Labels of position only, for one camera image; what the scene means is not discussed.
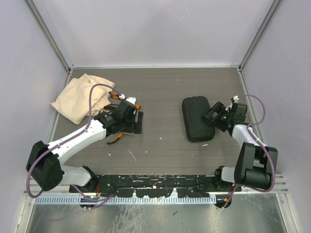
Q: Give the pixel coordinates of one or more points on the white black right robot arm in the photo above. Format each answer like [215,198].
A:
[256,163]

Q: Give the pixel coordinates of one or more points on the small orange black precision screwdriver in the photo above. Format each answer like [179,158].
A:
[114,95]

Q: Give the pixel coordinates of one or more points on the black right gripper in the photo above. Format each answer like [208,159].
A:
[216,108]

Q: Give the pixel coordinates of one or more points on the black plastic tool case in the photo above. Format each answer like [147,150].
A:
[197,130]

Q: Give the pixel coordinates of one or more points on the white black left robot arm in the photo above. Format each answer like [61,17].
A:
[46,164]

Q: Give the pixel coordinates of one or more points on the beige cloth drawstring bag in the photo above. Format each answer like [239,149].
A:
[73,102]

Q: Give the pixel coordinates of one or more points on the orange black needle nose pliers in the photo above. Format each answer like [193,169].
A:
[120,135]

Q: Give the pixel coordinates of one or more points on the white slotted cable duct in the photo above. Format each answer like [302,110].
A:
[173,199]

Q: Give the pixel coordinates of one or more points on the black orange grip screwdriver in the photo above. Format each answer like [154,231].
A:
[109,109]

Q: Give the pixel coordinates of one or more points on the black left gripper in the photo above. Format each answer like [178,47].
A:
[135,128]

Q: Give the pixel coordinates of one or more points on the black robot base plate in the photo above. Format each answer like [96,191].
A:
[156,186]

